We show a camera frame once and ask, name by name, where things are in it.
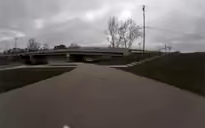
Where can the group of bare trees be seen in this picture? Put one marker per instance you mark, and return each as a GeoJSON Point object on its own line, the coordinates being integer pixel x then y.
{"type": "Point", "coordinates": [114, 33]}

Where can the grassy bank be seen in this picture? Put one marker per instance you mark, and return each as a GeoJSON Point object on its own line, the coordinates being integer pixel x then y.
{"type": "Point", "coordinates": [176, 71]}

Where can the concrete road bridge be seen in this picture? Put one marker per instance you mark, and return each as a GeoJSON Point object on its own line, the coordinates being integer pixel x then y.
{"type": "Point", "coordinates": [83, 51]}

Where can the tall thin pole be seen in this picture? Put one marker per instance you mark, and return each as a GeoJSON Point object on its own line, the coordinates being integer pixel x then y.
{"type": "Point", "coordinates": [143, 30]}

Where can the grey concrete path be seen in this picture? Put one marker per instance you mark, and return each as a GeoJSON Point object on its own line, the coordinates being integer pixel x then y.
{"type": "Point", "coordinates": [96, 96]}

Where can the dark grass strip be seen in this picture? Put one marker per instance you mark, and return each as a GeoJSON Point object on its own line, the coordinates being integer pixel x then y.
{"type": "Point", "coordinates": [20, 78]}

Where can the distant row of trees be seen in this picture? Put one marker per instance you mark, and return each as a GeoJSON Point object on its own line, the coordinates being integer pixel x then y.
{"type": "Point", "coordinates": [32, 45]}

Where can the robot's own part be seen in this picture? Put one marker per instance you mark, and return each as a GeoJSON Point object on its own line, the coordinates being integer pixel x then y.
{"type": "Point", "coordinates": [66, 126]}

